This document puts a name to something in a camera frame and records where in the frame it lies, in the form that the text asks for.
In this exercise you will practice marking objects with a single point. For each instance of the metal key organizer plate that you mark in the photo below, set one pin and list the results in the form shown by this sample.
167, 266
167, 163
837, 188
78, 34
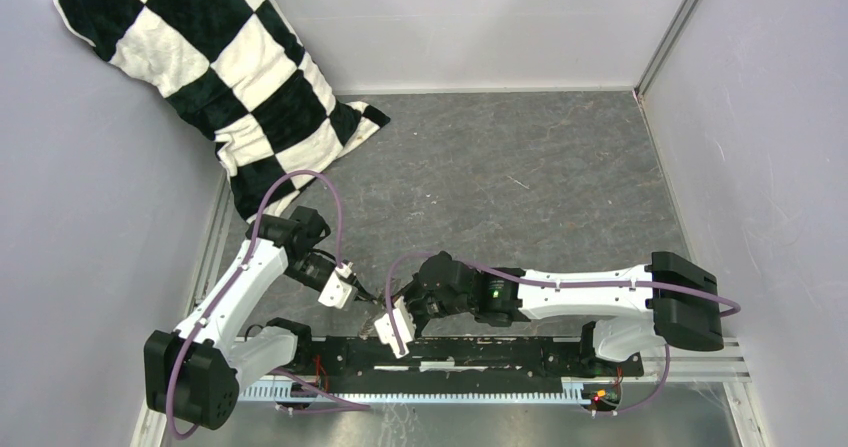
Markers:
375, 310

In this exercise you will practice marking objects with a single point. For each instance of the black and white checkered pillow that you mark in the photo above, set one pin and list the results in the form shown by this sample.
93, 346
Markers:
237, 71

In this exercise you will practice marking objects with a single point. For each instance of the aluminium corner profile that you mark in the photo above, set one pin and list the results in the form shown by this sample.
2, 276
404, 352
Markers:
664, 49

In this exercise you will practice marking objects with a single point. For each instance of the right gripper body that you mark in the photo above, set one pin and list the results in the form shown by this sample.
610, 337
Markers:
422, 307

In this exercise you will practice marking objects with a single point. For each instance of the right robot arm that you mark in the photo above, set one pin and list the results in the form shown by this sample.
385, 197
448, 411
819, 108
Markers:
668, 301

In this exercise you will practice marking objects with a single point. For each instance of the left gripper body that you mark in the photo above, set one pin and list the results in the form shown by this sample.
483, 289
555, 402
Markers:
353, 279

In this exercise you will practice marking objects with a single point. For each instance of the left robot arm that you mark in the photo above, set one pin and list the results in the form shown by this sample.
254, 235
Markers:
196, 371

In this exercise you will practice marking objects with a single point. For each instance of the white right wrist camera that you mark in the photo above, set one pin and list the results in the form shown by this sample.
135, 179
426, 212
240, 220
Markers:
396, 329

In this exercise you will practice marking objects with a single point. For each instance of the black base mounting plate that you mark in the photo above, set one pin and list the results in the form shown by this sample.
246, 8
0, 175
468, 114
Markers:
453, 365

